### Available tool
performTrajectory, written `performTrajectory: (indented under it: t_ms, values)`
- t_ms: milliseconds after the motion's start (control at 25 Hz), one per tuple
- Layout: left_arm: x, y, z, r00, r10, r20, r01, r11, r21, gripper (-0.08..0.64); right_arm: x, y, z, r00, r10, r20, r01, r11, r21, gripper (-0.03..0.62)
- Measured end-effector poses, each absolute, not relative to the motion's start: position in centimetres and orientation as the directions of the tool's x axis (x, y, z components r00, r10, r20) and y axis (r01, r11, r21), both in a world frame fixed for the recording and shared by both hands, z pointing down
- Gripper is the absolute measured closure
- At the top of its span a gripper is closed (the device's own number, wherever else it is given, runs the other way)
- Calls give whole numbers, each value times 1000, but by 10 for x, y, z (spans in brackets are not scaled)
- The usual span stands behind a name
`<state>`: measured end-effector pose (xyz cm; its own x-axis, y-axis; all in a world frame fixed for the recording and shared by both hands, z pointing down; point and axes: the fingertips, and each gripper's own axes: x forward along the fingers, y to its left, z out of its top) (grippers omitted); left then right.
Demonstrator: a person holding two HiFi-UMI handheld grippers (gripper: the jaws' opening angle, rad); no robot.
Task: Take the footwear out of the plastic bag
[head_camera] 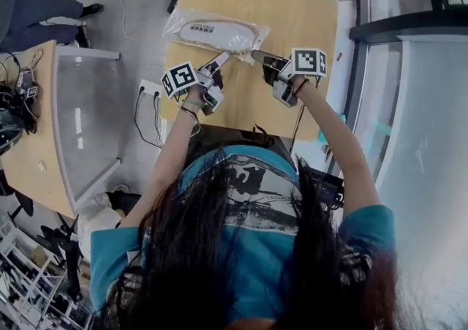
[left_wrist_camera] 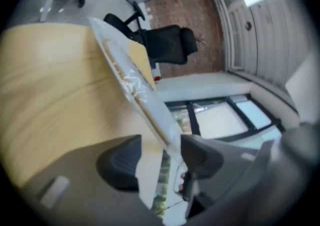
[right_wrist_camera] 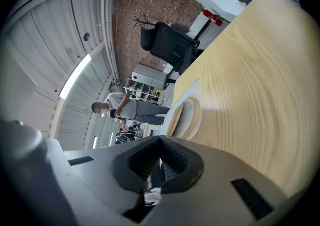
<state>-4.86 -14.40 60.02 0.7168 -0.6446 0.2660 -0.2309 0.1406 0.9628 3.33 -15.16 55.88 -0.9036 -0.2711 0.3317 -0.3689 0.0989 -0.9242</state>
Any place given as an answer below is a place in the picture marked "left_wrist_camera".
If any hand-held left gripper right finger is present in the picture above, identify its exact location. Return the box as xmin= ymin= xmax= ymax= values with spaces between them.
xmin=180 ymin=134 xmax=281 ymax=221

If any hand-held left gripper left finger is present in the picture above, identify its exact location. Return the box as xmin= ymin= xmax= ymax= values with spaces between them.
xmin=21 ymin=134 xmax=165 ymax=226

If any clear plastic bag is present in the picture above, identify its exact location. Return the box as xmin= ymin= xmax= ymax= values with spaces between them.
xmin=87 ymin=17 xmax=189 ymax=169

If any person's left hand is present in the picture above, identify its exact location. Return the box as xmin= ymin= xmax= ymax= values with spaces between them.
xmin=172 ymin=166 xmax=188 ymax=193

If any black office chair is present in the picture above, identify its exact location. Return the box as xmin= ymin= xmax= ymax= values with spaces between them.
xmin=103 ymin=1 xmax=199 ymax=70

